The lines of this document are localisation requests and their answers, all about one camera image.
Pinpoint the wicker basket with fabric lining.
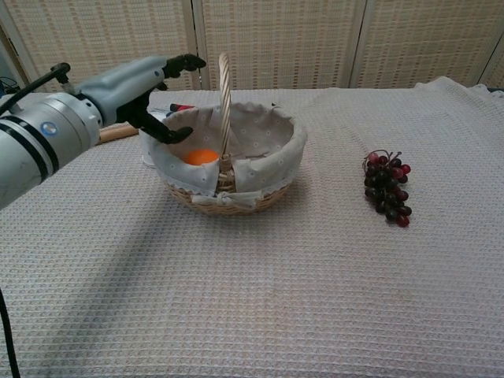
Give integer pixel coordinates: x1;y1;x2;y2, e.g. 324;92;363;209
140;52;309;217

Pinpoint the white waffle-weave tablecloth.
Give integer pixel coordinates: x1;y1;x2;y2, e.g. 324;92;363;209
0;76;504;378

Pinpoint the orange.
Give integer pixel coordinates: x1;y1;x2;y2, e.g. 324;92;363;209
181;148;220;166

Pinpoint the bunch of dark red grapes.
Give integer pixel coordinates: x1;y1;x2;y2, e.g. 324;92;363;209
362;150;413;228

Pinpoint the wooden rolling pin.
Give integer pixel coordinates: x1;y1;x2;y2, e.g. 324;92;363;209
96;123;139;145

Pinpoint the woven folding screen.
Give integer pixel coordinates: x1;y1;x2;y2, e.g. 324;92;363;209
0;0;504;95

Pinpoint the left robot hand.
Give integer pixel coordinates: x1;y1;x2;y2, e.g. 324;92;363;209
75;54;208;145

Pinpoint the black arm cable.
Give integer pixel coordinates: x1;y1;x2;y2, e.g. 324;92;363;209
0;61;72;378

